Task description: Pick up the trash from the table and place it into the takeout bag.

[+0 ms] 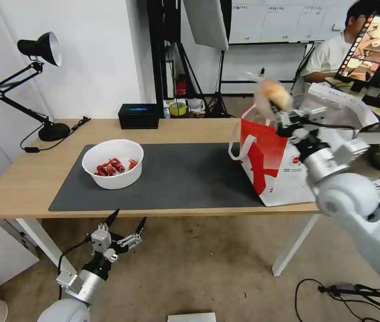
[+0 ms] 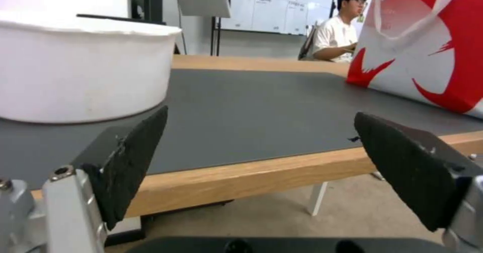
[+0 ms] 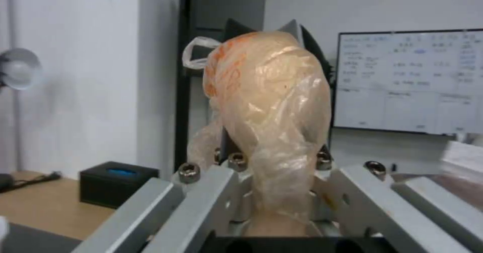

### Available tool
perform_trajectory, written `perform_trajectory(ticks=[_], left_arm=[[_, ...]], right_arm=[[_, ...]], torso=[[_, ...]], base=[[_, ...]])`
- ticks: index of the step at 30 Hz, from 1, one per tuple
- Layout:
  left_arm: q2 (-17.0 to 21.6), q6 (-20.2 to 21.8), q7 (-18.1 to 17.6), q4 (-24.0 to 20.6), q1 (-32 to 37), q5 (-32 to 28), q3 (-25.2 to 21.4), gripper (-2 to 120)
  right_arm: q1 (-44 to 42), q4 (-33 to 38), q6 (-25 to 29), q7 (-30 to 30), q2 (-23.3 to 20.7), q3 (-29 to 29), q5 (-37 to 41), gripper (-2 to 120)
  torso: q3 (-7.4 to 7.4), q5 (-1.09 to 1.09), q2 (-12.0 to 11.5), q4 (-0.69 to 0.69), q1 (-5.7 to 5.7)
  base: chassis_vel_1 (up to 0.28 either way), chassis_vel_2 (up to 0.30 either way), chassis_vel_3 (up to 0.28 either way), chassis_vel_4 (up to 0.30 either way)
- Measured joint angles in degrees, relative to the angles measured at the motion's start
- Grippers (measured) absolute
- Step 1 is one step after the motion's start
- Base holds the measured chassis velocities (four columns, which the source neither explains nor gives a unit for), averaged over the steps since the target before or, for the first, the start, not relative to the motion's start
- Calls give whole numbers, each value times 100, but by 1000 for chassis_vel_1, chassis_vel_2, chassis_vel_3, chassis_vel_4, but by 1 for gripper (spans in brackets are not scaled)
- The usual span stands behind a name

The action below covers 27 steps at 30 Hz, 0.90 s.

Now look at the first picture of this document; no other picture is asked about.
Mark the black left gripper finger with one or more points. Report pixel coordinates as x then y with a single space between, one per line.
140 227
113 218

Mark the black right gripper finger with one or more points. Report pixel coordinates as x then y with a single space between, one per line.
314 112
277 108

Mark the orange white trash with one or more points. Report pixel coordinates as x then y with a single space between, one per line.
272 94

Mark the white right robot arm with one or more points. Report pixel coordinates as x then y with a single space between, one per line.
351 198

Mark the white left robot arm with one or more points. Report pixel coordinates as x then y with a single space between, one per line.
75 295

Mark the red white takeout bag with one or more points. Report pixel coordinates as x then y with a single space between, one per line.
267 157

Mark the white round bowl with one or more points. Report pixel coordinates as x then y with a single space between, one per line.
116 179

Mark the red crayfish shells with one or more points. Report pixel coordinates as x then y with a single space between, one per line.
111 167

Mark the person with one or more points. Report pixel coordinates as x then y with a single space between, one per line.
327 57

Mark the black light stand tripod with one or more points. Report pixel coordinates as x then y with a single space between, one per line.
221 87

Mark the dark grey desk mat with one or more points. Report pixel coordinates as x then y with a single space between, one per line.
183 177

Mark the whiteboard with notes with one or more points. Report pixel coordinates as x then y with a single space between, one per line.
277 20

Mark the computer monitor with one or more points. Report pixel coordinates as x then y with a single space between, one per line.
377 50

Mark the red label box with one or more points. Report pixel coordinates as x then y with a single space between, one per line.
181 88

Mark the wooden table with white legs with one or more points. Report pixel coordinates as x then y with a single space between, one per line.
18 188

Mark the yellow tape roll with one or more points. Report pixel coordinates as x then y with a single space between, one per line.
177 109

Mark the black rectangular box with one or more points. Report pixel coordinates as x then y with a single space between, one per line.
138 117

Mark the white softbox light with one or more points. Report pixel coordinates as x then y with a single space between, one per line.
206 23

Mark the black desk lamp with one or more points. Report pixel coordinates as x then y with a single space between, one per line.
42 45

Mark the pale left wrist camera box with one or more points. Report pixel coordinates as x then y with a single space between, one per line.
101 240

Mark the black metal rack frame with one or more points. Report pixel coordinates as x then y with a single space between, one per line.
159 50

